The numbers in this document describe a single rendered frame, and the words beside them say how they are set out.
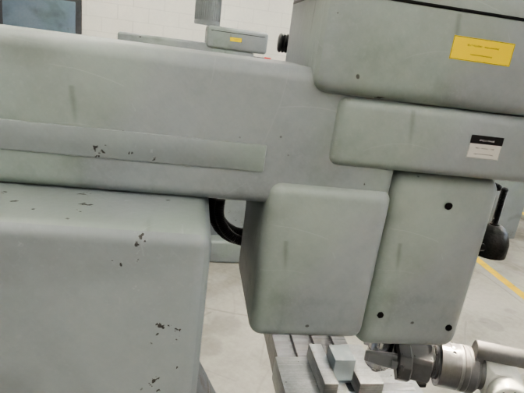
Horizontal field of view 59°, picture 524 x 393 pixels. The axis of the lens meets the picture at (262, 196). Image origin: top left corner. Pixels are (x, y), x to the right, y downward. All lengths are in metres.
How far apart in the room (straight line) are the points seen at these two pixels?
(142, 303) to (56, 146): 0.24
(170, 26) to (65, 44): 6.61
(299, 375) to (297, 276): 0.53
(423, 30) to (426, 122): 0.13
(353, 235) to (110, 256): 0.35
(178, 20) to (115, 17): 0.90
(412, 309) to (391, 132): 0.32
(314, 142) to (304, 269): 0.19
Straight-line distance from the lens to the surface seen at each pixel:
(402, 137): 0.69
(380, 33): 0.65
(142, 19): 7.28
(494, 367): 1.01
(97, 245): 0.56
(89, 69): 0.64
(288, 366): 1.23
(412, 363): 0.95
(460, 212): 0.79
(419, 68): 0.67
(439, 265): 0.82
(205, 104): 0.63
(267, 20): 7.31
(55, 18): 7.44
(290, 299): 0.73
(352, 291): 0.75
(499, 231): 0.99
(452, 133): 0.72
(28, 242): 0.58
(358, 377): 1.19
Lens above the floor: 1.78
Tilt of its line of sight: 18 degrees down
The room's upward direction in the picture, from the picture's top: 8 degrees clockwise
